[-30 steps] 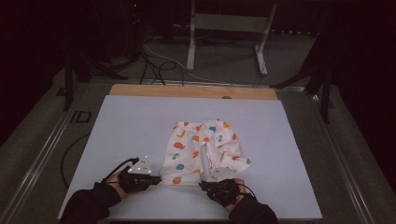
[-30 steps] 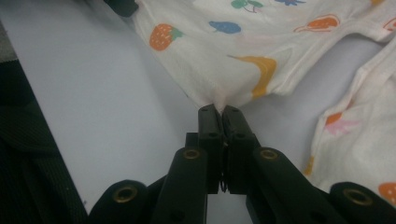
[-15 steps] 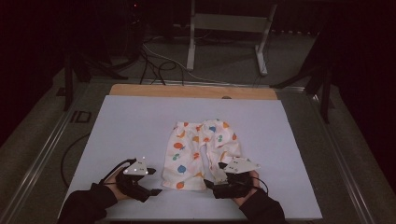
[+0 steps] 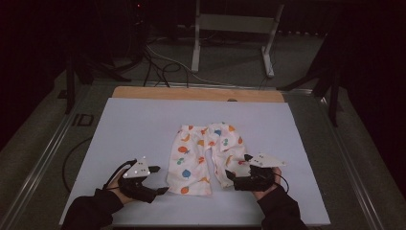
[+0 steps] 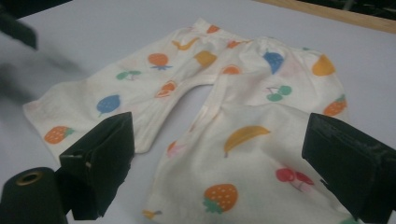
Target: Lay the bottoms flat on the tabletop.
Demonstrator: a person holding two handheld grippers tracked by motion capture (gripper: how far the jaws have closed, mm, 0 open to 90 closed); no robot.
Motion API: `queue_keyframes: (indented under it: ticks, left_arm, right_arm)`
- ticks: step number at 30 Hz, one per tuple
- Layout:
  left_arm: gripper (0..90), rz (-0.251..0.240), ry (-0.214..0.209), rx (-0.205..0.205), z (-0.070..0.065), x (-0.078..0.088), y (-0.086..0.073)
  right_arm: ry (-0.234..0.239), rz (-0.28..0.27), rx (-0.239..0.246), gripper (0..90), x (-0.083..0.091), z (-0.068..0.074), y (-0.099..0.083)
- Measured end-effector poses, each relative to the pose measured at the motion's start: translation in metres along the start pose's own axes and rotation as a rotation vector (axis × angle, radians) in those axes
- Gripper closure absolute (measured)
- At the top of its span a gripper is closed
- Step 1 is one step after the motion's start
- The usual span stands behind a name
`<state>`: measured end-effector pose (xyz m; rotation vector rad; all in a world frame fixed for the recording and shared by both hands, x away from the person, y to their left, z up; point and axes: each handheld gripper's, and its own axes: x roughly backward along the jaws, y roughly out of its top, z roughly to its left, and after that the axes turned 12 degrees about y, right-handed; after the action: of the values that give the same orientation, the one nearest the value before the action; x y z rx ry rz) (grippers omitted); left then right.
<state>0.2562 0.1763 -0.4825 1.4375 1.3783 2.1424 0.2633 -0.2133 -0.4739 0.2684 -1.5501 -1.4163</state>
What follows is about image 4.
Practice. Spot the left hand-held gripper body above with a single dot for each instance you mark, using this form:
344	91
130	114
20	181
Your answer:
138	169

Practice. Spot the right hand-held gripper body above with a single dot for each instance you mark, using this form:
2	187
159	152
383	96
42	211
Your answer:
259	177

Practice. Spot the white fruit print pants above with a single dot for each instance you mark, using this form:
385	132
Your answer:
188	159

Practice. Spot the person's right hand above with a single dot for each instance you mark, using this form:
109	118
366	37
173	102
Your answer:
268	193

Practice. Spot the person's left hand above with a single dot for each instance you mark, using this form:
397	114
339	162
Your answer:
123	195

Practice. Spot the pale blue table mat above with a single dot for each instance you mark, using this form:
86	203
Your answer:
137	134

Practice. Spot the wooden table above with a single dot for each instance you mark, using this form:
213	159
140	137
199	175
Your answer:
178	93

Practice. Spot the black tripod stand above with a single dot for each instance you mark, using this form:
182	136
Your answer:
71	83
333	96

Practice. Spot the grey metal stand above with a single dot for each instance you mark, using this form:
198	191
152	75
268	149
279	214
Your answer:
234	24

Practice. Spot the dark equipment with red light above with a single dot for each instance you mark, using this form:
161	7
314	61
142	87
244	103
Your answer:
138	28

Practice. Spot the aluminium floor rail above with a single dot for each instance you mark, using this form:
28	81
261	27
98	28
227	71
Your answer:
38	163
351	166

